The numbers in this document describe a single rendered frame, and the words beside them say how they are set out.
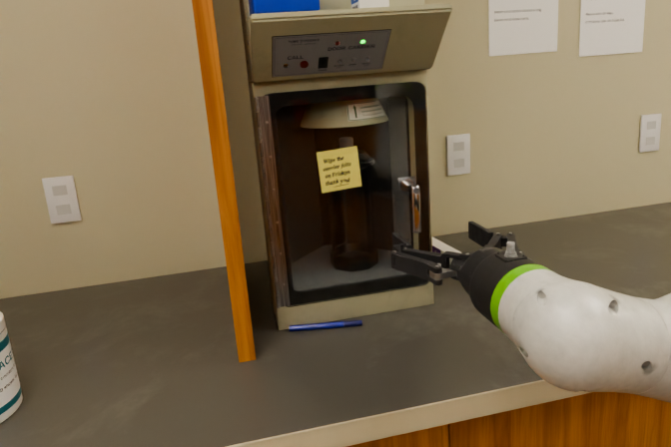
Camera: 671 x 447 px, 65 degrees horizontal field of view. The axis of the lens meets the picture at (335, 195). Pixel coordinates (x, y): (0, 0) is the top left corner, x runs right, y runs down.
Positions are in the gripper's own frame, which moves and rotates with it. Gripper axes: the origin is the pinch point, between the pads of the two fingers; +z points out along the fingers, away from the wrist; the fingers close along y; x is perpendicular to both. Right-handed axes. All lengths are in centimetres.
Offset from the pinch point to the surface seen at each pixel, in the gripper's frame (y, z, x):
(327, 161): 14.3, 14.5, -12.2
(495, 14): -44, 58, -39
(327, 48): 14.0, 8.4, -31.5
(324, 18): 15.0, 4.3, -35.7
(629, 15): -86, 58, -36
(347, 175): 10.6, 14.4, -9.2
